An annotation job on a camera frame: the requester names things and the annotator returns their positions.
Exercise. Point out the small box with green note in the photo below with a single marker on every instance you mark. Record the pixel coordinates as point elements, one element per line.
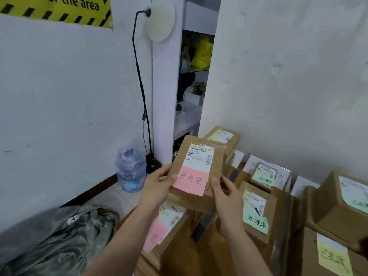
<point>266,173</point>

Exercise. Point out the person's left hand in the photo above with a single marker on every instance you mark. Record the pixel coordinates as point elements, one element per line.
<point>152,191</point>

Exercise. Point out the person's left thumb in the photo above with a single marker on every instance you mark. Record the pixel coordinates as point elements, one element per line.
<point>168,181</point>

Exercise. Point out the white envelope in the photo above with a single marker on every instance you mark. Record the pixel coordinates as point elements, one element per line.
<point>303,186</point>
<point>283,175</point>
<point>237,158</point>

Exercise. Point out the person's right thumb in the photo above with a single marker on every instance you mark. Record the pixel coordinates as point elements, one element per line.
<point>215,186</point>

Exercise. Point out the cardboard box with yellow note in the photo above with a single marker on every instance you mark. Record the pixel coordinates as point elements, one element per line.
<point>333,252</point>

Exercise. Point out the flat cardboard box pink label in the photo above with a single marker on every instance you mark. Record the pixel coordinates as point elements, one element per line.
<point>169,227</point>

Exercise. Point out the large cardboard box green note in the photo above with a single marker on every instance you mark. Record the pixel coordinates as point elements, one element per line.
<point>330,209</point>

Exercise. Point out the grey plastic bag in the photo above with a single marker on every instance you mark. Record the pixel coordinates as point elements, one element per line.
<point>54,241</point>

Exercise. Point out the yellow black warning sign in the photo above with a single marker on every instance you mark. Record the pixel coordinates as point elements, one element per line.
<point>54,8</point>

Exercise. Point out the yellow bag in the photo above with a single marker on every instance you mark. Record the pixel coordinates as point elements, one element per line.
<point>202,53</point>

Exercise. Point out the person's right forearm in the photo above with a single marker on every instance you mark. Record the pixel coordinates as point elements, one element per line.
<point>244,252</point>

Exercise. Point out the black floor lamp white shade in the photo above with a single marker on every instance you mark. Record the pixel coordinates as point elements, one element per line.
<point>159,21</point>

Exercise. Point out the white box with dark item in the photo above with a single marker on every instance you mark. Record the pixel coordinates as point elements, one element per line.
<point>194,93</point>

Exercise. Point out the person's left forearm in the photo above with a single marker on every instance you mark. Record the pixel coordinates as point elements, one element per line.
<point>123,241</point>

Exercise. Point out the white shelf unit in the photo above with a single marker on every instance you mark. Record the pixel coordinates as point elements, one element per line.
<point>164,91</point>

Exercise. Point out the cardboard box with pink note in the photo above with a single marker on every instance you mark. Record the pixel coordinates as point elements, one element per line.
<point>184,158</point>

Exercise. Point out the cardboard box with white label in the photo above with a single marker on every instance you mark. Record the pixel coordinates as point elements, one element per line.
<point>227,137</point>

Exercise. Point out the cardboard box with green note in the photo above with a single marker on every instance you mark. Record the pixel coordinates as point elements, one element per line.
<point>258,209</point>

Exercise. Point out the blue water jug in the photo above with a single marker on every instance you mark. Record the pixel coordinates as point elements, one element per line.
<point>130,169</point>

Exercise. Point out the person's right hand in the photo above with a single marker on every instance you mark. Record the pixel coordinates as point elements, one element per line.
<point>230,206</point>

